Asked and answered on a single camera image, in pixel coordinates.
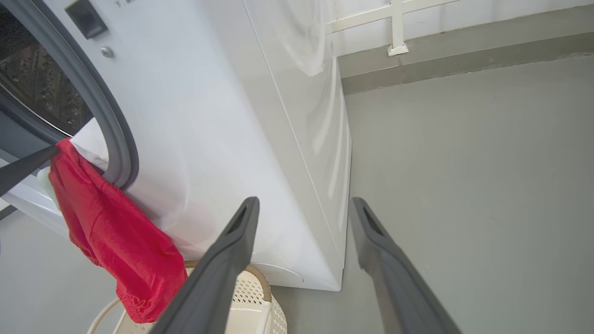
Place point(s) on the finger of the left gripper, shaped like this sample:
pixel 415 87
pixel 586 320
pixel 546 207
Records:
pixel 23 171

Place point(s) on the round filter cover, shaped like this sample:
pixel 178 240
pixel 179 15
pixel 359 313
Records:
pixel 283 276

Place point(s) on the perforated steel washer drum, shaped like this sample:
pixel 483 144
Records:
pixel 37 83

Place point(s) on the grey rubber door gasket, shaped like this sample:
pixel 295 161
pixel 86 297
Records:
pixel 93 88

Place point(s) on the black door latch slot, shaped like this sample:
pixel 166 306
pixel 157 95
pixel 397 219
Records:
pixel 86 18

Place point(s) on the cream perforated basket brown rim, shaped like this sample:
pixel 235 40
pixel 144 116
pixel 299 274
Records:
pixel 253 301

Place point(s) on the white front-load washing machine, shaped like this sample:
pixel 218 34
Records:
pixel 209 116

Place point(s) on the small silver screw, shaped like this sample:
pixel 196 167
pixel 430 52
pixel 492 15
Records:
pixel 107 51

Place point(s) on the white garment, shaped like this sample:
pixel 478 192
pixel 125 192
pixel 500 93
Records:
pixel 90 144

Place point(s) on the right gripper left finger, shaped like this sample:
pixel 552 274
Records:
pixel 218 269

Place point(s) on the red garment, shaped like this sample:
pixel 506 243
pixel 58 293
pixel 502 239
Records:
pixel 111 222

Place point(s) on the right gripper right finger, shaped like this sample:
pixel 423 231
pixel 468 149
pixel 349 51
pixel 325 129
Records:
pixel 399 287

